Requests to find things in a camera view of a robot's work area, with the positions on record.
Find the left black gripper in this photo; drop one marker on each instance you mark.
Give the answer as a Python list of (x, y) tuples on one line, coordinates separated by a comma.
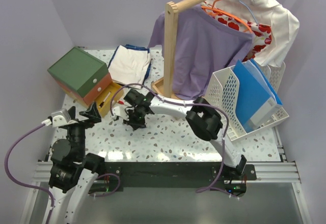
[(79, 128)]

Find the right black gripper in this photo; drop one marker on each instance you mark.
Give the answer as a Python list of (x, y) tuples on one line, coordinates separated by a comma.
[(135, 124)]

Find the black pen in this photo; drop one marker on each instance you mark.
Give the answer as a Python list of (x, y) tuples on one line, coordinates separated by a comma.
[(104, 98)]

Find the yellow drawer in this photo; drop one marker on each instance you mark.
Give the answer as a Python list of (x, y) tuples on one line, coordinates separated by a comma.
[(113, 87)]

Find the green drawer box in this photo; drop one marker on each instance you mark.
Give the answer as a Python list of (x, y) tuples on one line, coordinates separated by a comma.
[(79, 71)]

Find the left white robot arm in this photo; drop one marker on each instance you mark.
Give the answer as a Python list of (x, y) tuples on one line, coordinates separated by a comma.
[(73, 170)]

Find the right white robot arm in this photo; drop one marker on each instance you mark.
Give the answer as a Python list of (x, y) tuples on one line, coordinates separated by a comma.
[(204, 120)]

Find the wooden clothes rack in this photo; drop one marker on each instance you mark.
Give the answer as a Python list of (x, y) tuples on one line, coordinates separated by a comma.
[(164, 85)]

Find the folded white cloth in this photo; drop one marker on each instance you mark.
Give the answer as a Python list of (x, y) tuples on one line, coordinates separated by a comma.
[(130, 67)]

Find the white perforated file holder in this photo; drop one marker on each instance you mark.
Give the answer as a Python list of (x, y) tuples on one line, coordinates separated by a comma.
[(222, 92)]

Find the purple t-shirt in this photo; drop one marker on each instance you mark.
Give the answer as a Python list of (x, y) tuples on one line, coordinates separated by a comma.
[(204, 45)]

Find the blue folder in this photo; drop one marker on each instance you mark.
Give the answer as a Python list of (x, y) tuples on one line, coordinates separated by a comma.
[(257, 101)]

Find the orange hanger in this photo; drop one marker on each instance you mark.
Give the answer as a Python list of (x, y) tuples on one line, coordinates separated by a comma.
[(212, 11)]

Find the red floral white garment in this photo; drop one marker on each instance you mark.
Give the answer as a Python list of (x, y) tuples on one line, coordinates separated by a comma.
[(262, 33)]

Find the white shirt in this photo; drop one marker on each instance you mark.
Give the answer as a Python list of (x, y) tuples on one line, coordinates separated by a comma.
[(284, 26)]

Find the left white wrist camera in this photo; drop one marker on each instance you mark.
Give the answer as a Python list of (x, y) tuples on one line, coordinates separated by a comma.
[(59, 118)]

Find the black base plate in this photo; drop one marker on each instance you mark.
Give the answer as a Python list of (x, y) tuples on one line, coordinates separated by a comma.
[(156, 175)]

